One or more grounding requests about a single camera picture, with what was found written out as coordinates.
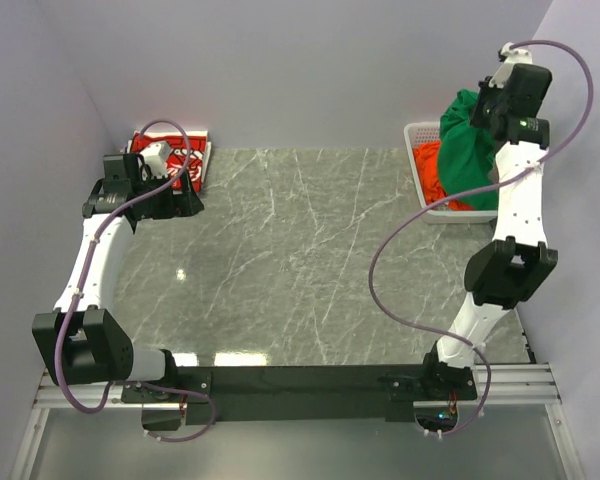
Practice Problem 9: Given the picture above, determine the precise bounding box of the green t-shirt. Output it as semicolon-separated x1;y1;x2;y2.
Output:
437;89;495;196

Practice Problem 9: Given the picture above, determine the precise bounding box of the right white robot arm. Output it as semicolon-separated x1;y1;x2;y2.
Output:
418;63;558;399

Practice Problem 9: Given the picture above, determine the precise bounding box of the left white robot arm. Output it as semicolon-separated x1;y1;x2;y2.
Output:
32;142;204;402

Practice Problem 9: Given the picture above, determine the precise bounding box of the folded red printed t-shirt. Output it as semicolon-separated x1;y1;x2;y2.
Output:
126;131;211;193

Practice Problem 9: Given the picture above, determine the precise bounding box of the orange t-shirt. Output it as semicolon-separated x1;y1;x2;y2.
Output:
412;140;475;205

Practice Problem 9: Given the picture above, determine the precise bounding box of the white plastic basket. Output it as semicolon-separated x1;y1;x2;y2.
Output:
404;121;496;224

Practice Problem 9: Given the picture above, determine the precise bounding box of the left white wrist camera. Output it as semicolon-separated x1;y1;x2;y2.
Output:
140;141;172;178

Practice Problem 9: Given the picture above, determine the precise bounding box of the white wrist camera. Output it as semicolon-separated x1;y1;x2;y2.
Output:
489;42;533;89
140;141;172;178

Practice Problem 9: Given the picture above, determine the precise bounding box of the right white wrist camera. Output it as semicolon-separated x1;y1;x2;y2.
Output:
489;42;533;89

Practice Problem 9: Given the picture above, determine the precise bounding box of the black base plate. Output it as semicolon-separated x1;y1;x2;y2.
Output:
121;365;478;425

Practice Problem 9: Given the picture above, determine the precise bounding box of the aluminium rail frame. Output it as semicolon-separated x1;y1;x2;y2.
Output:
10;364;584;479

